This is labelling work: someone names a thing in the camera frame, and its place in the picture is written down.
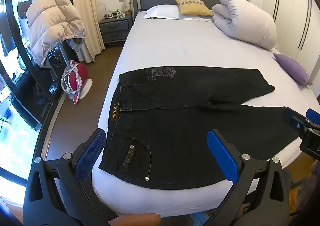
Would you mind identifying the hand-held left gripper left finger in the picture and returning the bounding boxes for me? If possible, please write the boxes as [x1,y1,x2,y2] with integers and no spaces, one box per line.
[24,128,119,226]

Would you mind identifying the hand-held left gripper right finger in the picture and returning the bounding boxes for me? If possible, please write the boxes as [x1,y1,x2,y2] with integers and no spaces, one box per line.
[207,129,293,226]

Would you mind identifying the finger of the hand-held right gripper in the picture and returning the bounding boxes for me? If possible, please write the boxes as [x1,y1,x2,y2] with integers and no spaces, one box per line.
[306,108,320,131]
[282,107,308,132]

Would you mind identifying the black denim pants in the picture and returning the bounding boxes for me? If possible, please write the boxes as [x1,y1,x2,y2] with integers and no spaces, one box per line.
[99,66,302,190]

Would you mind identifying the person's left hand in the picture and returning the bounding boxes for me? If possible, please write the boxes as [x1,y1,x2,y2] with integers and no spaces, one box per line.
[117,213,162,226]

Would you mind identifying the purple cushion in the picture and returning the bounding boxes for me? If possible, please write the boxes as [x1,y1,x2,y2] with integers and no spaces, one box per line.
[273,53,310,85]

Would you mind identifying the white oval stand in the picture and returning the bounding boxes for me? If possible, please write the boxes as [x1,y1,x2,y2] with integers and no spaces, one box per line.
[72,79,94,104]

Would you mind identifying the black chair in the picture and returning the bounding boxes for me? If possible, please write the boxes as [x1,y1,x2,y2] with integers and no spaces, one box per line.
[40,41,75,101]

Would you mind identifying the white wardrobe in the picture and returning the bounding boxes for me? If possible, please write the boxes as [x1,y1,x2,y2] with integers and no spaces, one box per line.
[262,0,320,84]

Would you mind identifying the large glass window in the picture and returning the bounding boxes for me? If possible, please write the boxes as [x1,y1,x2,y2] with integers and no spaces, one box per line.
[0,0,73,181]

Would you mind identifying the rolled white duvet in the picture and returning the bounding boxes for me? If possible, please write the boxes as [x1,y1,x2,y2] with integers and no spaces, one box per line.
[211,0,278,50]

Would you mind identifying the bed with white sheet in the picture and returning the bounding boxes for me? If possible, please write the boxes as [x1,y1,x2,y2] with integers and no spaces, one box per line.
[91,12,320,219]

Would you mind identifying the grey nightstand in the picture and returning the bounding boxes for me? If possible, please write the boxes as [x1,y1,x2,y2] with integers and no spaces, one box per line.
[99,14,133,44]

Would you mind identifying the beige puffer jacket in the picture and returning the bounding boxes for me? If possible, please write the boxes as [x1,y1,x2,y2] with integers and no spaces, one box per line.
[26,0,86,67]

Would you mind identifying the yellow patterned pillow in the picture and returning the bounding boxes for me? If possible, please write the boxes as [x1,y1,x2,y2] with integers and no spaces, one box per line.
[174,0,213,17]

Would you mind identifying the cream curtain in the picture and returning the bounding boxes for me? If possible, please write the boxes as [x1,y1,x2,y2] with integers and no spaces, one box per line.
[69,0,105,64]

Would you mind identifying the white pillow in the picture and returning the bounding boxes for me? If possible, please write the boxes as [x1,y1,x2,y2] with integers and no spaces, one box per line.
[143,5,183,20]

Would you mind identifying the red iron with braided cord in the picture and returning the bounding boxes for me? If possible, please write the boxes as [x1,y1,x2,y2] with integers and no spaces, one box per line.
[61,60,89,105]

